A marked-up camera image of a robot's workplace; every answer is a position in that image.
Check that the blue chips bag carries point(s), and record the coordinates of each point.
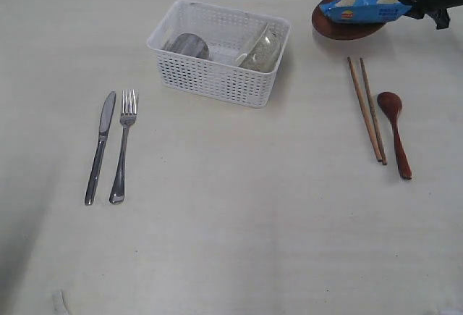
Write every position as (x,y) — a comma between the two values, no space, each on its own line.
(364,11)

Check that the dark red wooden spoon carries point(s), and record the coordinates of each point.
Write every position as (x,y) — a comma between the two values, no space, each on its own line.
(391,105)

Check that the brown wooden chopstick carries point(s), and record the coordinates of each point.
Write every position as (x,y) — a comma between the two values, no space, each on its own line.
(373,112)
(364,110)

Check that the silver metal fork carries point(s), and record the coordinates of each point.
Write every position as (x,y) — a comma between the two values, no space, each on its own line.
(127,119)

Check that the silver table knife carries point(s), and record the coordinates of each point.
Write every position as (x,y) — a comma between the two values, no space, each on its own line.
(103,132)

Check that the clear textured glass bowl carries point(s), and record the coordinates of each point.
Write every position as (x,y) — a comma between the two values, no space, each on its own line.
(261,50)

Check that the white perforated plastic basket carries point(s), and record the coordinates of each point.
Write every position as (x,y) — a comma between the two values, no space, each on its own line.
(226,33)

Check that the grey metal cup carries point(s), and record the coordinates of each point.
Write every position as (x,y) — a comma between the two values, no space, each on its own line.
(188,44)

